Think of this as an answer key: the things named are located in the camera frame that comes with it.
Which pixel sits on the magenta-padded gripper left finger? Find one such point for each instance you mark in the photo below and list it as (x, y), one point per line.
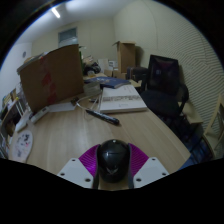
(75, 171)

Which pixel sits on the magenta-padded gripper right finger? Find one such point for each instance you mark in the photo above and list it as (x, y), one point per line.
(150, 171)

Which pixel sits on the black computer mouse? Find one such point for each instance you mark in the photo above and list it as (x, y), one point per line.
(113, 160)

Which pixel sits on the round white printed mouse pad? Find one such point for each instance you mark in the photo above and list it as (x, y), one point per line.
(22, 146)

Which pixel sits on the black marker pen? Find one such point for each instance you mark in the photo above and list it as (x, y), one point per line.
(103, 117)

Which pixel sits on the white remote control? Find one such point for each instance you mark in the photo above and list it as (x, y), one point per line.
(39, 115)

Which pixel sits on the long white flat strip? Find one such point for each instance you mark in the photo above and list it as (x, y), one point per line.
(23, 123)

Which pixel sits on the light wooden chair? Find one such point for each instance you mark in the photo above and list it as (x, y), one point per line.
(213, 130)

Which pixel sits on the black office chair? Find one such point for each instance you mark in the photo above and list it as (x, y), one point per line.
(163, 96)

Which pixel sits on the clear plastic container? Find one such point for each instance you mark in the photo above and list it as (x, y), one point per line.
(92, 89)

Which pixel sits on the wooden shelf unit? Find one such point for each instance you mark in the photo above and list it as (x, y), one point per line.
(10, 113)

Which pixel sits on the blue book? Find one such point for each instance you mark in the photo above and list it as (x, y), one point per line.
(106, 82)

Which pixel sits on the large brown cardboard box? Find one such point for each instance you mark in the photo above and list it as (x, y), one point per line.
(50, 76)

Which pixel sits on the tall open cardboard box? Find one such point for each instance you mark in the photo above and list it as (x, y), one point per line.
(126, 56)

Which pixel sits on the window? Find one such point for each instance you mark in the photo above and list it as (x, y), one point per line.
(67, 36)

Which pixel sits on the ceiling tube light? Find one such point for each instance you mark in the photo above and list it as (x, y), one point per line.
(55, 12)

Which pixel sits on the round wall clock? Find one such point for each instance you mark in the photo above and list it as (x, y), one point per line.
(24, 54)

